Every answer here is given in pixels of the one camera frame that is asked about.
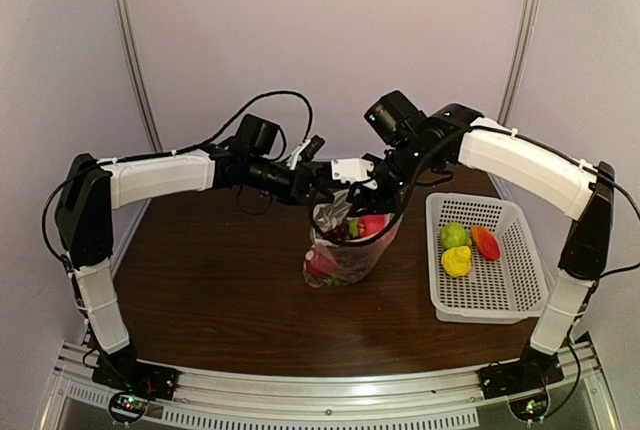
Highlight aluminium frame post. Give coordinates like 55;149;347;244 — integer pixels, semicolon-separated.
113;0;162;152
498;0;541;125

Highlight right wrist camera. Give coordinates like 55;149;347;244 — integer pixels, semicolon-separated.
330;158;378;190

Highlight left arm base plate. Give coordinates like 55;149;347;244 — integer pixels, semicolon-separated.
91;358;179;401

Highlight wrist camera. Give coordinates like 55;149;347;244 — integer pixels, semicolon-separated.
286;135;325;170
330;158;378;190

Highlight green fake grapes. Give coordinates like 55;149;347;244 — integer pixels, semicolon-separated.
323;274;352;287

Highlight purple fake grapes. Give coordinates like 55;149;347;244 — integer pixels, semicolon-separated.
325;222;350;243

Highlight white perforated plastic basket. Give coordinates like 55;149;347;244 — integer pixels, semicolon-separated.
425;193;548;325

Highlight clear zip top bag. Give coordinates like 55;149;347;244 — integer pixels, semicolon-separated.
302;190;401;288

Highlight aluminium front rail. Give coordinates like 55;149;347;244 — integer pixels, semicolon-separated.
35;342;621;429

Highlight red fake apple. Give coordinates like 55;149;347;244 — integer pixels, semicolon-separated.
471;226;501;261

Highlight right aluminium frame post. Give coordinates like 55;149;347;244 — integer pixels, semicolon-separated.
498;0;541;125

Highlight pink fake peach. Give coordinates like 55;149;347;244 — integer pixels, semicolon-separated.
356;215;387;238

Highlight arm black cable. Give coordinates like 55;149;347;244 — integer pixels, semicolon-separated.
312;149;476;247
42;91;315;271

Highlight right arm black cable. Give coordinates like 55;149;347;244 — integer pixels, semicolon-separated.
312;149;476;247

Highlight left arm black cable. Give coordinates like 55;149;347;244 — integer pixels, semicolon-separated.
42;91;315;271

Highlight yellow fake lemon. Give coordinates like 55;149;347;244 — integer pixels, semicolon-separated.
441;246;472;278

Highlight left aluminium frame post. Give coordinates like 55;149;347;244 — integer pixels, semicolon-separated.
113;0;162;152

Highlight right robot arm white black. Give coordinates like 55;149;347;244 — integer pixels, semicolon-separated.
349;90;614;390

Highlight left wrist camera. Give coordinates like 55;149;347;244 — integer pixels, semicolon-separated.
286;135;325;170

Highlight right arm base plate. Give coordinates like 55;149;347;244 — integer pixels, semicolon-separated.
478;355;564;399

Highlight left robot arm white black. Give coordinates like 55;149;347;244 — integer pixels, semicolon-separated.
54;115;334;378

